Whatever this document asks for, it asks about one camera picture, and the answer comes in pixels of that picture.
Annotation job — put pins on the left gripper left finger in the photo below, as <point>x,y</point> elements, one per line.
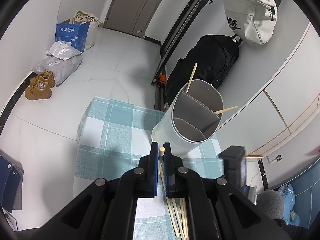
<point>106,209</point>

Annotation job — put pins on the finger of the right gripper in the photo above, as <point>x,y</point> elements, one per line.
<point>234,165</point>

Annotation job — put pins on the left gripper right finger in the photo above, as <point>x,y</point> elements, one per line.
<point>215,208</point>

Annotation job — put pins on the bamboo chopstick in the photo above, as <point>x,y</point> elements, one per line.
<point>225,110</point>
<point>171,213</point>
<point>178,220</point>
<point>160,159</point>
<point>184,217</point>
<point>191,78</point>

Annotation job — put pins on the grey white utensil holder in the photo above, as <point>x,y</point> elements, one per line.
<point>191,119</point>

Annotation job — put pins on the teal white checked tablecloth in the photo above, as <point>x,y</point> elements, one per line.
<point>112,137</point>

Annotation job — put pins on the blue jordan shoebox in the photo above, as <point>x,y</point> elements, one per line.
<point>11,185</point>

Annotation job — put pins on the black backpack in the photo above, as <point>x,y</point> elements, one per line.
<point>214,56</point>

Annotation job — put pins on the white nike bag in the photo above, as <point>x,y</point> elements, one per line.
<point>252,20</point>

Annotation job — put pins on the brown shoe pair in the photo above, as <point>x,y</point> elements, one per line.
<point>40,87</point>

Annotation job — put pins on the grey plastic parcel bag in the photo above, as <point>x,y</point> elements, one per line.
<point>60,69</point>

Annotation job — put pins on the black coat rack pole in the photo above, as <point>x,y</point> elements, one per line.
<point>177,32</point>

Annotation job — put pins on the white plastic parcel bag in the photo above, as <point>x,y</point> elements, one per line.
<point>63,50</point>

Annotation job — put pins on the blue cardboard box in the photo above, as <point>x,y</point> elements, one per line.
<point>73,33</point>

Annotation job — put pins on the brown door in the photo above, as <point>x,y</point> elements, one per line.
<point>131,16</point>

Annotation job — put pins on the beige tote bag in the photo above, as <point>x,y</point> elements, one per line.
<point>82,17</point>

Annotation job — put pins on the wall power socket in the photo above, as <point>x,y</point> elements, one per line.
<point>278,158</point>

